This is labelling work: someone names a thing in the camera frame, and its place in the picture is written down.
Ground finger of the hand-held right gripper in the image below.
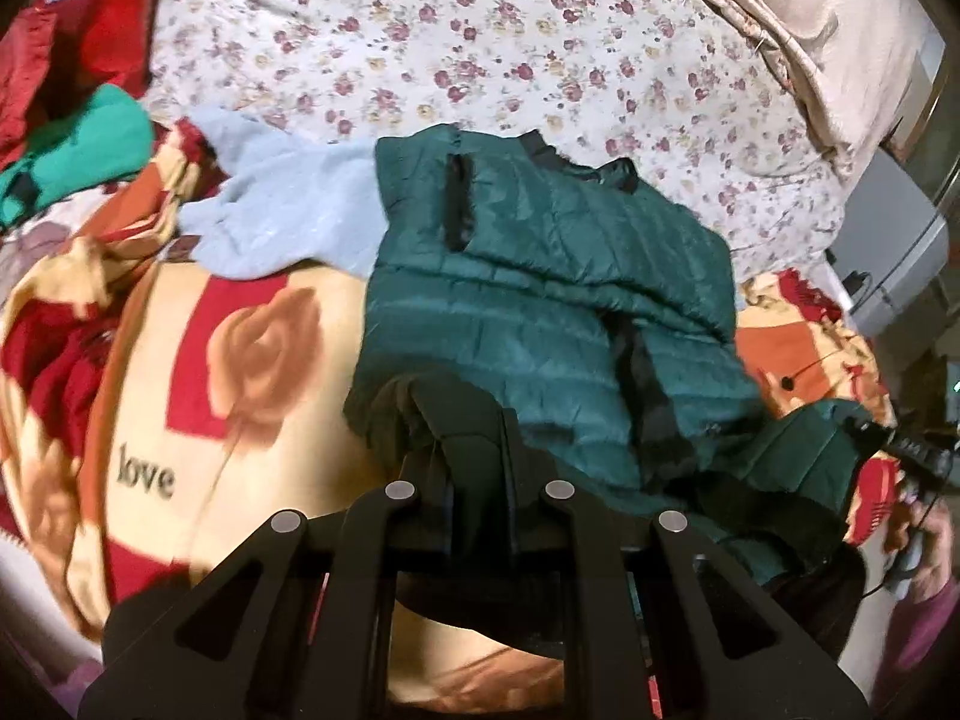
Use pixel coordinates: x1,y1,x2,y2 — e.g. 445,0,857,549
844,409,897,455

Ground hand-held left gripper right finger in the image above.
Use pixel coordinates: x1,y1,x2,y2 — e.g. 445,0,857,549
506,420,871,720

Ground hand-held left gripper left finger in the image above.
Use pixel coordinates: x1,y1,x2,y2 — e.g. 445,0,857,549
79,457,455,720

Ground dark green puffer jacket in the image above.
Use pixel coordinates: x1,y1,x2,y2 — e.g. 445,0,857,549
343,124,897,661

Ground person's right hand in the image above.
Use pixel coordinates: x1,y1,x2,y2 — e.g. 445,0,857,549
892,495,960,593

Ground white cabinet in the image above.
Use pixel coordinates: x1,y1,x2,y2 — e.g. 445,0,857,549
829,150,953,338

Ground red orange patterned blanket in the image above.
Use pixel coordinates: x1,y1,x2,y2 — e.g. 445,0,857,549
0,120,901,720

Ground light blue garment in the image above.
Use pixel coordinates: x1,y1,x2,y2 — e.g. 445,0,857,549
180,105,387,278

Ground beige satin bed cover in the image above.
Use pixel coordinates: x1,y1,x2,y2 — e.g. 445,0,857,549
637,0,946,173

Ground floral white quilt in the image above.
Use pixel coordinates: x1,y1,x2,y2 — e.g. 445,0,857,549
142,0,848,271

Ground bright green cloth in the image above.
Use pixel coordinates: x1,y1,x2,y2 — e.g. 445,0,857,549
0,82,155,233

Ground red cloth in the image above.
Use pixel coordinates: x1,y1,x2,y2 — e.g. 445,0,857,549
0,0,162,166

